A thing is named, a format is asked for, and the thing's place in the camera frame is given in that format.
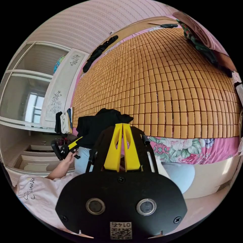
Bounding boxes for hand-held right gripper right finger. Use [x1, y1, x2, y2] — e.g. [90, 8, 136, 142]
[123, 123, 141, 172]

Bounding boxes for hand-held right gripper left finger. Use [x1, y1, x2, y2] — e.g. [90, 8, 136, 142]
[104, 123, 123, 172]

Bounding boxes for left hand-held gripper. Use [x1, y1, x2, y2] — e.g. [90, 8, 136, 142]
[60, 136, 84, 160]

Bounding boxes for black pants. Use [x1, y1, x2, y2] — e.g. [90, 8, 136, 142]
[76, 108, 134, 150]

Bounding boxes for person's left forearm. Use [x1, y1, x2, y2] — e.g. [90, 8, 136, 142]
[46, 161, 75, 180]

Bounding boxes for person's left hand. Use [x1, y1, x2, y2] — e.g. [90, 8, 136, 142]
[63, 149, 78, 168]

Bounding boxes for pile of clothes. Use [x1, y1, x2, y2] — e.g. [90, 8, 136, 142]
[54, 107, 75, 134]

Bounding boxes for white cupboard with flower print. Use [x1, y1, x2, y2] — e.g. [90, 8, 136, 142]
[0, 41, 90, 178]

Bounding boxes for person's body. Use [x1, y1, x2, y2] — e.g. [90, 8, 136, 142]
[11, 146, 196, 239]

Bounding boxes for bed with woven mat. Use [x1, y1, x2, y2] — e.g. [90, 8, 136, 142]
[70, 16, 243, 200]

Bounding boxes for long black garment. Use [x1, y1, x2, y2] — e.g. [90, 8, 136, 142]
[82, 35, 119, 73]

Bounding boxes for green floral quilt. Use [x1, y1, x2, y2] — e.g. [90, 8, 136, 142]
[178, 19, 233, 78]

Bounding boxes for rolled pink blanket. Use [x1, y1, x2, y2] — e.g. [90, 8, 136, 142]
[172, 11, 229, 56]

